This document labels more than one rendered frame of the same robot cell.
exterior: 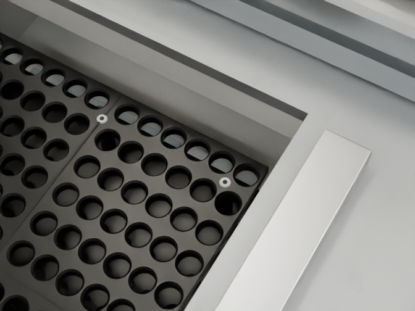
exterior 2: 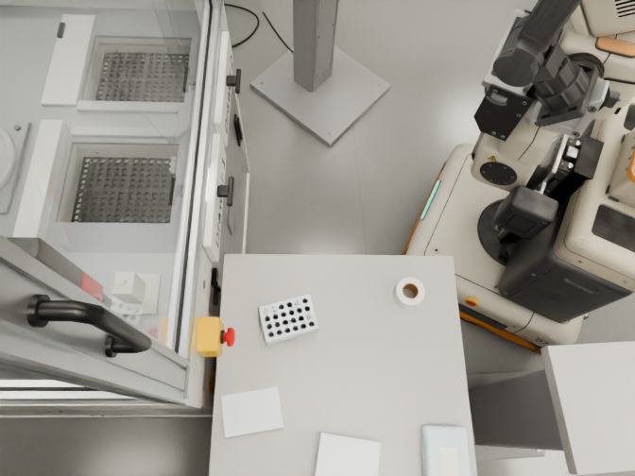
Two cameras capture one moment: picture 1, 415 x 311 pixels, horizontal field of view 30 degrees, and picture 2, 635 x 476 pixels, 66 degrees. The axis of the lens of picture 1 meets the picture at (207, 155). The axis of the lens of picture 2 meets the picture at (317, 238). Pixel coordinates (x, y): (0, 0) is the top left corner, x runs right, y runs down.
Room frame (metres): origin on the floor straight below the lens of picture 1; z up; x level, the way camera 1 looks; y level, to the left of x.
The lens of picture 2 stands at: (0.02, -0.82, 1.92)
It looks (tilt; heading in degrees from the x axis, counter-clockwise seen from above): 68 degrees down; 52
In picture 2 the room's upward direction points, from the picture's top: 6 degrees clockwise
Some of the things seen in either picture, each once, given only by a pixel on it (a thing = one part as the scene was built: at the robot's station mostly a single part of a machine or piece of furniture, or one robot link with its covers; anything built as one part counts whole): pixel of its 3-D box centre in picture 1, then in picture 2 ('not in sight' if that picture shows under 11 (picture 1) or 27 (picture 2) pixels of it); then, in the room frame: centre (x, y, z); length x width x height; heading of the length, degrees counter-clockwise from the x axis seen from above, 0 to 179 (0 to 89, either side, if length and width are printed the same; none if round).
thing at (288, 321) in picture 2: not in sight; (288, 319); (0.14, -0.59, 0.78); 0.12 x 0.08 x 0.04; 162
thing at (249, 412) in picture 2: not in sight; (251, 411); (-0.04, -0.72, 0.77); 0.13 x 0.09 x 0.02; 157
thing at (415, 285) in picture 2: not in sight; (408, 293); (0.42, -0.69, 0.78); 0.07 x 0.07 x 0.04
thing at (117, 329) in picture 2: not in sight; (105, 331); (-0.08, -0.64, 1.45); 0.05 x 0.03 x 0.19; 147
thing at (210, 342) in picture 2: not in sight; (212, 336); (-0.03, -0.56, 0.88); 0.07 x 0.05 x 0.07; 57
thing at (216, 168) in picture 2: not in sight; (215, 196); (0.14, -0.27, 0.87); 0.29 x 0.02 x 0.11; 57
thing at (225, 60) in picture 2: not in sight; (224, 89); (0.31, 0.00, 0.87); 0.29 x 0.02 x 0.11; 57
